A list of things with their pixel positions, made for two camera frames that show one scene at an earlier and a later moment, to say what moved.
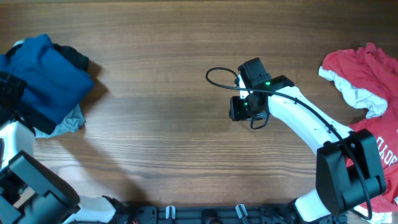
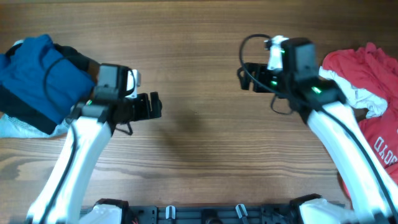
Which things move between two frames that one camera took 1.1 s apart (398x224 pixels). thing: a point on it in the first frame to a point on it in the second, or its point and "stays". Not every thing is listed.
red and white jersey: (368, 77) stays
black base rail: (226, 214) stays
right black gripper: (235, 109) to (253, 78)
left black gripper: (8, 90) to (144, 106)
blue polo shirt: (55, 84) stays
